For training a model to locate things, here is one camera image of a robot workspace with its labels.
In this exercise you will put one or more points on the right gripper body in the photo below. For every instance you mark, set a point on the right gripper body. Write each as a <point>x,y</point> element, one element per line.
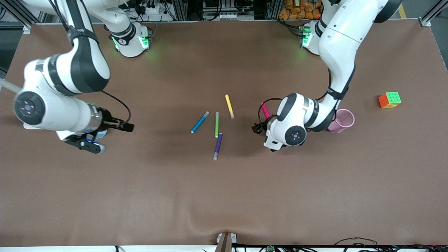
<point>107,119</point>

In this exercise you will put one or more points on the pink marker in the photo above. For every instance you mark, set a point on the pink marker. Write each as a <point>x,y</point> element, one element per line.
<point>265,110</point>

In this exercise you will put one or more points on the blue marker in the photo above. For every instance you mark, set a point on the blue marker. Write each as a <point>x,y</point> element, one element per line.
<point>200,122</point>

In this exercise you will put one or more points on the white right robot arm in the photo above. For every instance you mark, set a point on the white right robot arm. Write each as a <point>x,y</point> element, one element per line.
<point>70,70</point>

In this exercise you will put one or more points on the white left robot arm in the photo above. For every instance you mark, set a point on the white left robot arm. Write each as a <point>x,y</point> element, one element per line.
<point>339,45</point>

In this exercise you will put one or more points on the translucent blue plastic cup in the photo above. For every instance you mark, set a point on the translucent blue plastic cup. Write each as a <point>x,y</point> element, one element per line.
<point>100,134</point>

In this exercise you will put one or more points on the yellow marker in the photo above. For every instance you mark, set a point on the yellow marker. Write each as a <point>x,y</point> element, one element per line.
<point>229,105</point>

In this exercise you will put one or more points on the green marker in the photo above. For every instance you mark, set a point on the green marker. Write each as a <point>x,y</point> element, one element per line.
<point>216,125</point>

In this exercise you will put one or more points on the purple marker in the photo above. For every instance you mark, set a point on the purple marker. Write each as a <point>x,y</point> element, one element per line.
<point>218,145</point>

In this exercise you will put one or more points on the translucent pink plastic cup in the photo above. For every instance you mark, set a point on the translucent pink plastic cup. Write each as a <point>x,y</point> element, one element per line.
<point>343,120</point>

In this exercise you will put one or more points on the brown table mat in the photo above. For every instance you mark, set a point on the brown table mat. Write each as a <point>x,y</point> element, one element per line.
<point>224,196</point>

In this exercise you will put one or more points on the white desk stand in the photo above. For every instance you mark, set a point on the white desk stand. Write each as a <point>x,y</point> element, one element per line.
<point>7,85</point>

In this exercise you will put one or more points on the metal table clamp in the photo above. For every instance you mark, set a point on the metal table clamp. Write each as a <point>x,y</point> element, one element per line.
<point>225,242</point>

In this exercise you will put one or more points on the orange snack packets pile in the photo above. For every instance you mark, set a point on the orange snack packets pile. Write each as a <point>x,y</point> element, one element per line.
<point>299,9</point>

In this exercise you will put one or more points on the white power strip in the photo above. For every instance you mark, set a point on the white power strip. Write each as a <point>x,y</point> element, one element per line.
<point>152,8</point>

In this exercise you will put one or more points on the grey equipment box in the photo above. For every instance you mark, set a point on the grey equipment box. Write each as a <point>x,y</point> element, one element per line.
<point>227,8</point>

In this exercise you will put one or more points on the colourful puzzle cube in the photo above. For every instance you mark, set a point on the colourful puzzle cube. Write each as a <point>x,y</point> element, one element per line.
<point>390,99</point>

